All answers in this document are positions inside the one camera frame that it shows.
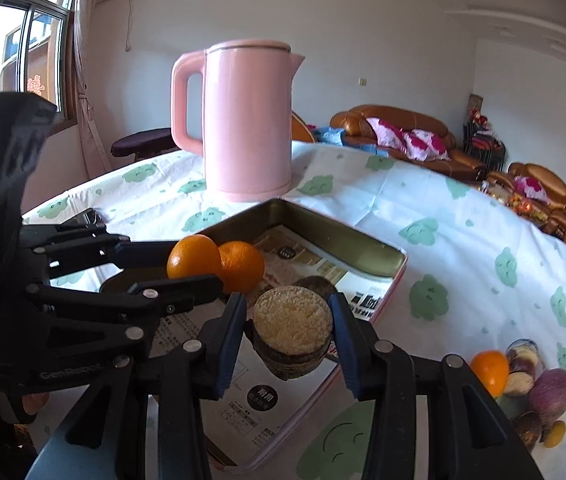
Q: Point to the pink tin box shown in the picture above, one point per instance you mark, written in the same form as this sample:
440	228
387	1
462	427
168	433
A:
323	232

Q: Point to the printed paper leaflet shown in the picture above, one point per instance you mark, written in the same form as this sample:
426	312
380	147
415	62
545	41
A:
243	410

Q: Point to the white tablecloth green cloud print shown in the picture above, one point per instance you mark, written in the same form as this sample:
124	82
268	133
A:
463	260

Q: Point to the pink floral pillow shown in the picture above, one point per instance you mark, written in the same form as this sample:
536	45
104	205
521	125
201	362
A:
388	132
425	142
533	187

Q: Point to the orange-brown leather chair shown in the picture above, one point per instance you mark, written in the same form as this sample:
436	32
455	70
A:
300	130

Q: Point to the purple beetroot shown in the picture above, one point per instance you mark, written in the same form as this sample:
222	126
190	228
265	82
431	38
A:
553	392

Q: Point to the tall patterned cylinder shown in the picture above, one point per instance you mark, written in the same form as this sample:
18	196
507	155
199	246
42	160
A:
475	105

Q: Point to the brown root chunk pale cut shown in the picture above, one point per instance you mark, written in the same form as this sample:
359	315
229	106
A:
290	320

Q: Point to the window with grey frame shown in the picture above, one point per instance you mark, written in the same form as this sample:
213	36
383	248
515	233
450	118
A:
13	35

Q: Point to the wooden coffee table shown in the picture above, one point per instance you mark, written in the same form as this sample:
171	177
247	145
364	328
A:
500	192

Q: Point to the pink electric kettle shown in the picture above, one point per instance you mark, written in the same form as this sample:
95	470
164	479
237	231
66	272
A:
248	125

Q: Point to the brown leather sofa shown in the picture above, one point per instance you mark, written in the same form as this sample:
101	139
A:
363	115

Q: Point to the purple white striped root chunk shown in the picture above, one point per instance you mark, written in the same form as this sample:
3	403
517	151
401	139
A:
523	375

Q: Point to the brown leather armchair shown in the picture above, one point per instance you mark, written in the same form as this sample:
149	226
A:
528	170

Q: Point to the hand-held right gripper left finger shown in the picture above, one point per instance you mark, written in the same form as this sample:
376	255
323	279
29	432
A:
230	340

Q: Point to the dark purple stool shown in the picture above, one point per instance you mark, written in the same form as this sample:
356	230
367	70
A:
143	141

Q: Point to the assorted snacks pile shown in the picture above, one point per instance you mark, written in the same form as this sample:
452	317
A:
523	205

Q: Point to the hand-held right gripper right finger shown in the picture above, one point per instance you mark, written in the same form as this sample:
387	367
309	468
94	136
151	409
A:
345	340

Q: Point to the stacked dark chairs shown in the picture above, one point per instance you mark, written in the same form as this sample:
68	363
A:
483	147

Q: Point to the small yellow fruit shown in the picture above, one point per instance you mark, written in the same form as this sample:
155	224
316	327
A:
555	434

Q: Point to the large orange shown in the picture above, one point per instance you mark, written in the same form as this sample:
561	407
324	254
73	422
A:
194	257

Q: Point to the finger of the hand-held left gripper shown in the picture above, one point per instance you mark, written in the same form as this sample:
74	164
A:
88	250
163	295

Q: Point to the blue jeans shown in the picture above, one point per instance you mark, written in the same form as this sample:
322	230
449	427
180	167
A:
330	136

